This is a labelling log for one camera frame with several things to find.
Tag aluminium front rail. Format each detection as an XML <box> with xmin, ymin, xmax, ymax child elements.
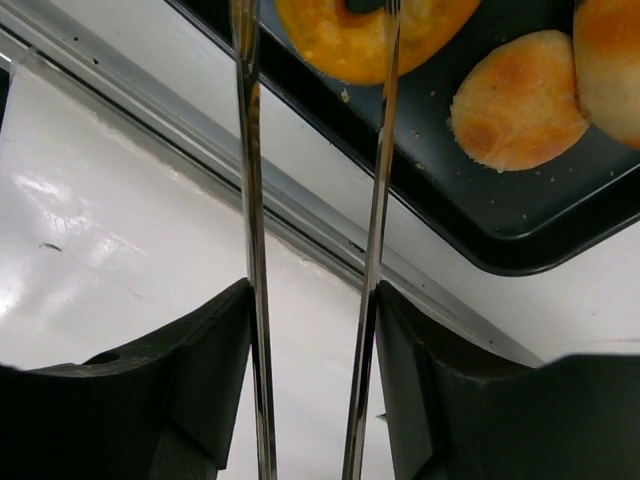
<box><xmin>1</xmin><ymin>1</ymin><xmax>541</xmax><ymax>366</ymax></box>

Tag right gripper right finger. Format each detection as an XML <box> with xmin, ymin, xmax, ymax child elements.
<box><xmin>376</xmin><ymin>283</ymin><xmax>639</xmax><ymax>479</ymax></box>

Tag small round orange bun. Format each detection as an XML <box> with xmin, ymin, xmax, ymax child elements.
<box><xmin>450</xmin><ymin>30</ymin><xmax>589</xmax><ymax>172</ymax></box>

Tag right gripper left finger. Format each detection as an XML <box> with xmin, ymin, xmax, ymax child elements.
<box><xmin>1</xmin><ymin>279</ymin><xmax>252</xmax><ymax>479</ymax></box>

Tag large swirled orange bun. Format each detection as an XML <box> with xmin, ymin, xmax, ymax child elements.
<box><xmin>573</xmin><ymin>0</ymin><xmax>639</xmax><ymax>149</ymax></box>

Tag silver metal tongs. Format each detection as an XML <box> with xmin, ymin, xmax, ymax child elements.
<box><xmin>230</xmin><ymin>1</ymin><xmax>401</xmax><ymax>479</ymax></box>

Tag black tray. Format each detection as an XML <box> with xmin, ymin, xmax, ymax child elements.
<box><xmin>164</xmin><ymin>0</ymin><xmax>640</xmax><ymax>277</ymax></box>

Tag orange ring donut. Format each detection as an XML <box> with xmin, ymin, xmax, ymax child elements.
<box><xmin>276</xmin><ymin>0</ymin><xmax>481</xmax><ymax>86</ymax></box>

